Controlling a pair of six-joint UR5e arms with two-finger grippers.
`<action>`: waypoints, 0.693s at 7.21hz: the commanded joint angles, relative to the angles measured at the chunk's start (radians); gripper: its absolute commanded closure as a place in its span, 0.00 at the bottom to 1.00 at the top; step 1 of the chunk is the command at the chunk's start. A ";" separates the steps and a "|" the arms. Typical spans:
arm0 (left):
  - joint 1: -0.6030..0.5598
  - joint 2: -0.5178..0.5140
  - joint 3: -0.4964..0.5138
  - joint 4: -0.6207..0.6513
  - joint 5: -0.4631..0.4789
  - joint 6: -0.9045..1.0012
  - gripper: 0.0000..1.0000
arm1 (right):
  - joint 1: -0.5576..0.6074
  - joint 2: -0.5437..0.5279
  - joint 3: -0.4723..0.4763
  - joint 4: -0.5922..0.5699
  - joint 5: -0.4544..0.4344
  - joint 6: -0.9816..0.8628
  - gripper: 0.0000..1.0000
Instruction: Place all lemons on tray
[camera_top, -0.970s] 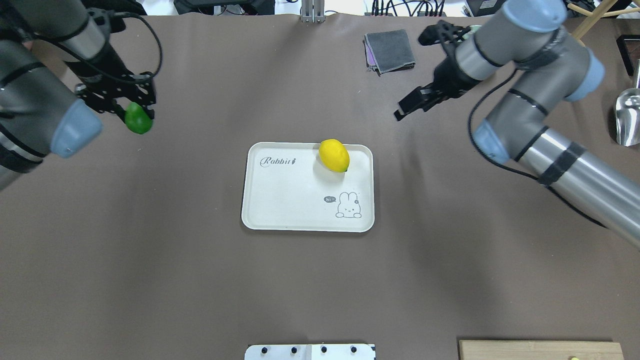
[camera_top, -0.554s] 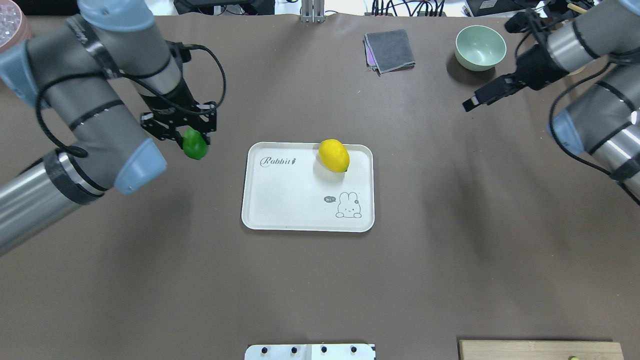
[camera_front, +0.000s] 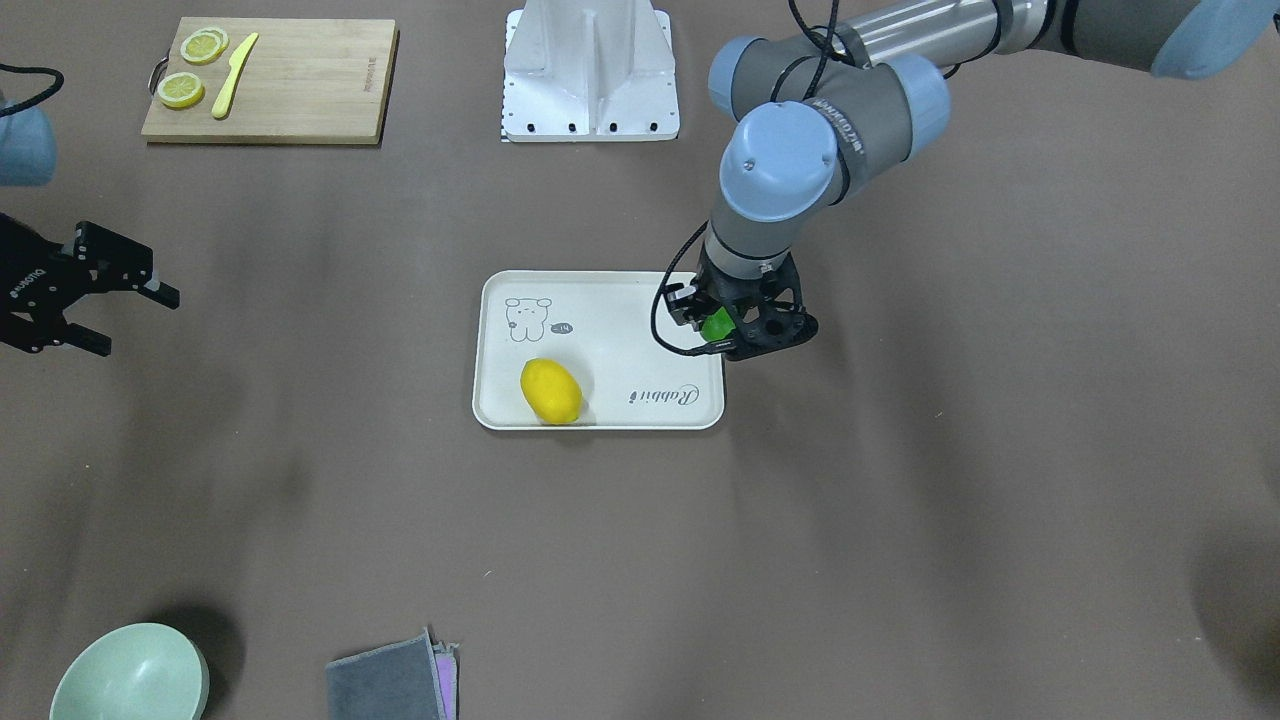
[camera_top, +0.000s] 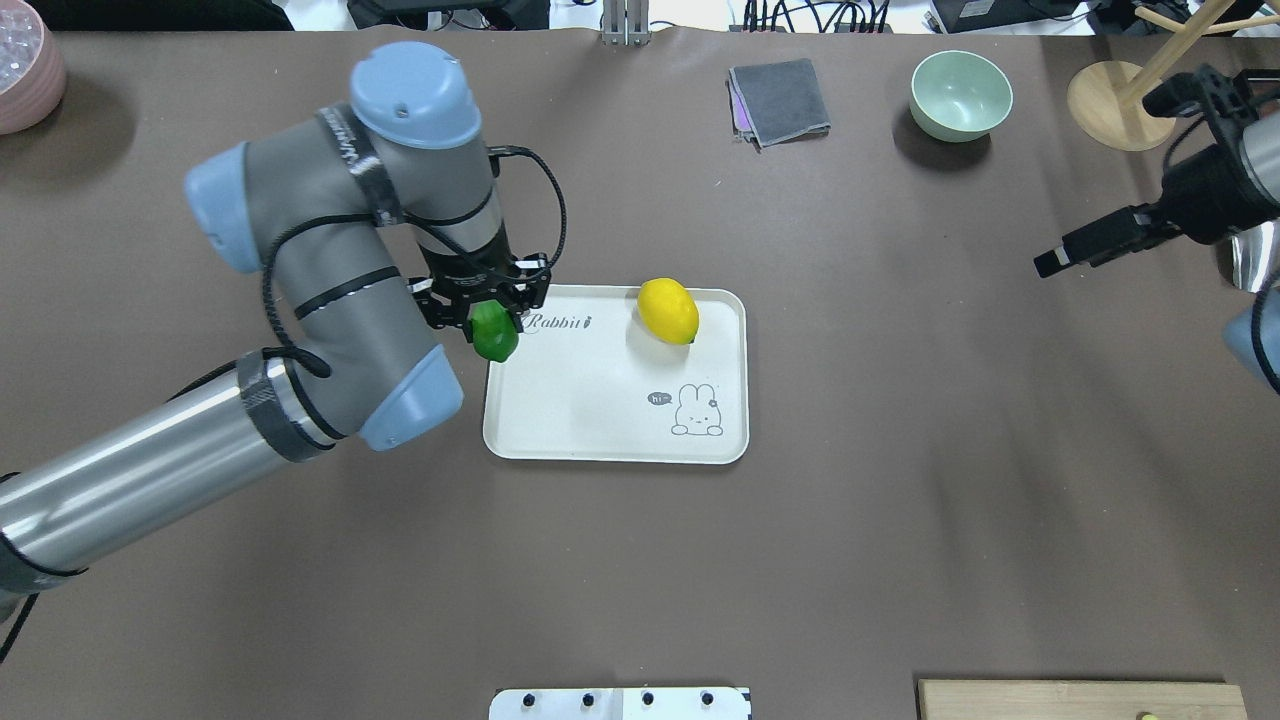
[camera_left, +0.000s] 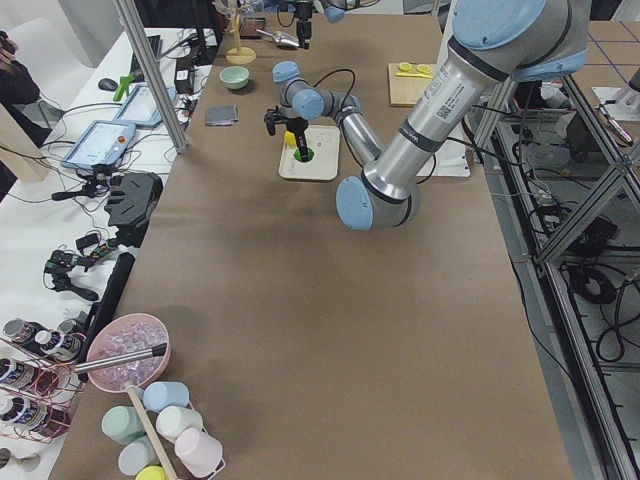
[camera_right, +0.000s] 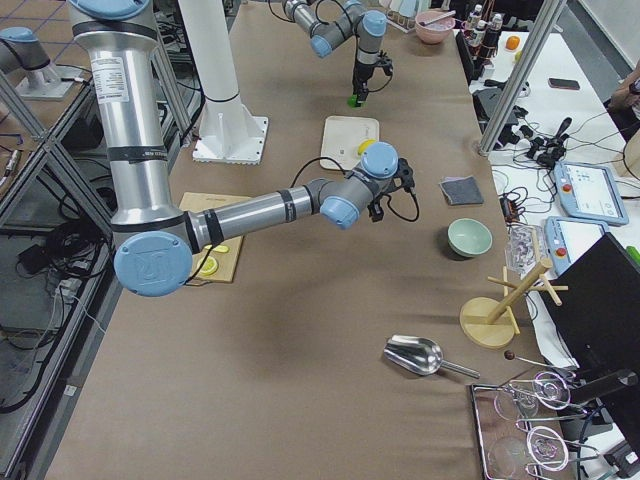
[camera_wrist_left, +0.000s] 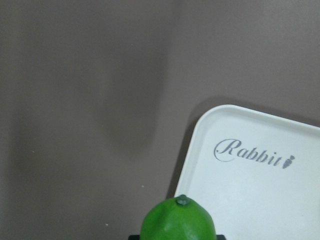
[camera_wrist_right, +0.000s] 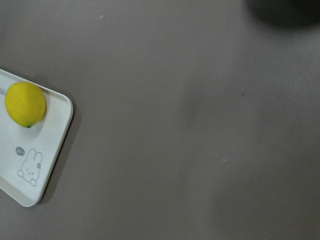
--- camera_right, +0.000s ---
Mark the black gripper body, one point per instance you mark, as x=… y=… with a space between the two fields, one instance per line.
x=361 y=74
x=376 y=209

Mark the yellow lemon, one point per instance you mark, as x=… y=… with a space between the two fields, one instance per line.
x=364 y=146

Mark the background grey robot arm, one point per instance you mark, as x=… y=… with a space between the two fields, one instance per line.
x=43 y=80

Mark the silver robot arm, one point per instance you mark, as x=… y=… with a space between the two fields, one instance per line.
x=155 y=240
x=366 y=26

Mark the cream rabbit tray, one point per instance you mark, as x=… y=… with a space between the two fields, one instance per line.
x=342 y=137

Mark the black tray with glassware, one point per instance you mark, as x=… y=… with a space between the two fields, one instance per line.
x=518 y=428

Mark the green lime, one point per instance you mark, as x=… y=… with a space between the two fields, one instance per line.
x=354 y=102

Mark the pink cloth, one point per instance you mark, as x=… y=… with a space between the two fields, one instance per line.
x=457 y=179

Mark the grey cloth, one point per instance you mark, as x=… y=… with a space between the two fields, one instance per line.
x=462 y=193

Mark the pink bowl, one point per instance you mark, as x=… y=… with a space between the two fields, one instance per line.
x=433 y=27

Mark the mint green bowl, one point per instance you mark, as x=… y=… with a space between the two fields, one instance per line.
x=469 y=237

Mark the clear plastic container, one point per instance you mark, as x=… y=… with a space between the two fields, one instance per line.
x=525 y=247

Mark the orange fruit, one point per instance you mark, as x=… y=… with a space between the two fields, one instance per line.
x=512 y=43

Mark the wooden mug tree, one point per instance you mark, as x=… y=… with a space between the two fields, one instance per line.
x=491 y=323

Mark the blue teach pendant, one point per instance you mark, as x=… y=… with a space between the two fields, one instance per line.
x=589 y=192
x=567 y=239

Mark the black smartphone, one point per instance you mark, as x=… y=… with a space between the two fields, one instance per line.
x=563 y=84

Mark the metal scoop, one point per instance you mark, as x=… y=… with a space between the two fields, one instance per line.
x=421 y=356

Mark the half lemon piece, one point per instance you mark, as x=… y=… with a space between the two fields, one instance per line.
x=221 y=248

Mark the lemon slice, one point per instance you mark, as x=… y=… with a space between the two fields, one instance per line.
x=206 y=267

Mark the black monitor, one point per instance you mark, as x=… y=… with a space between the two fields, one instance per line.
x=599 y=318

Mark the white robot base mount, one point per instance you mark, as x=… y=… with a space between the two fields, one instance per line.
x=228 y=132

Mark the aluminium frame post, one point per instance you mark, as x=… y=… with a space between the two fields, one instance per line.
x=543 y=25

